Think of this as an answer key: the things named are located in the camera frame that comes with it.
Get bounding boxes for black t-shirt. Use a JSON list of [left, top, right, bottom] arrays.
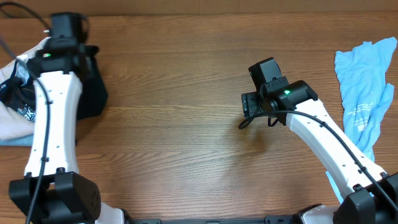
[[76, 45, 108, 120]]

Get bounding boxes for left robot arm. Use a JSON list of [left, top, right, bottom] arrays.
[[9, 12, 129, 223]]

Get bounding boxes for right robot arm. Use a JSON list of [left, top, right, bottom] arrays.
[[238, 57, 397, 224]]

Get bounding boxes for light blue t-shirt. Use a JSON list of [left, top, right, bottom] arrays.
[[325, 36, 398, 203]]

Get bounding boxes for blue denim jeans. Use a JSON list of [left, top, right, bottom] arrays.
[[0, 134, 34, 147]]

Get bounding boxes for black patterned folded shirt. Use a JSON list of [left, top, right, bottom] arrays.
[[1, 62, 36, 122]]

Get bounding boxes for beige folded garment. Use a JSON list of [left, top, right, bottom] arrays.
[[0, 37, 52, 141]]

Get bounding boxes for right black cable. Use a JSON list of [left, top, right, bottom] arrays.
[[238, 83, 398, 215]]

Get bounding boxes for black cable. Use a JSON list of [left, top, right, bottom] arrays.
[[0, 1, 90, 224], [238, 83, 398, 215]]

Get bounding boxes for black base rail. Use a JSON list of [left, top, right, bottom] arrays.
[[124, 210, 336, 224]]

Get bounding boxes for left black cable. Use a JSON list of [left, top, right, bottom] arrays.
[[0, 1, 90, 224]]

